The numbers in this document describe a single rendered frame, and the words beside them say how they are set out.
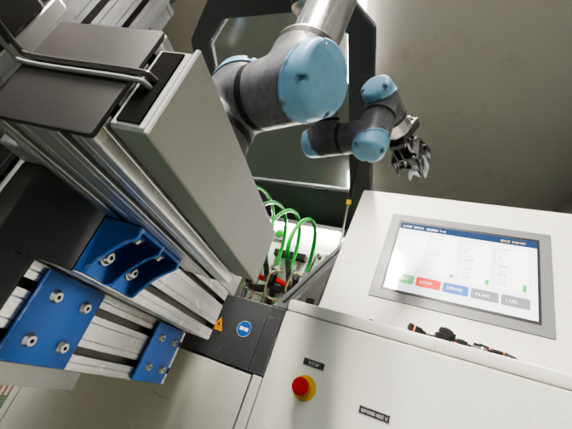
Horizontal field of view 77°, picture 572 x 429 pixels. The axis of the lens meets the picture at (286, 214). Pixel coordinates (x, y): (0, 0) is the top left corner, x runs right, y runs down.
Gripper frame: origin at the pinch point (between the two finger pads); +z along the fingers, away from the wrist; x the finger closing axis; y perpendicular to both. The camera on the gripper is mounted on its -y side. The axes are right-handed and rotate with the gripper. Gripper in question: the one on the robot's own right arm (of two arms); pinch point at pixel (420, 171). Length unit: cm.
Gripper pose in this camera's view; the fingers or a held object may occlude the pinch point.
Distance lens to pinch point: 113.5
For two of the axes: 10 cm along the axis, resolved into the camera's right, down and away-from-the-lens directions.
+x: 8.1, -1.2, -5.7
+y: -2.2, 8.4, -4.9
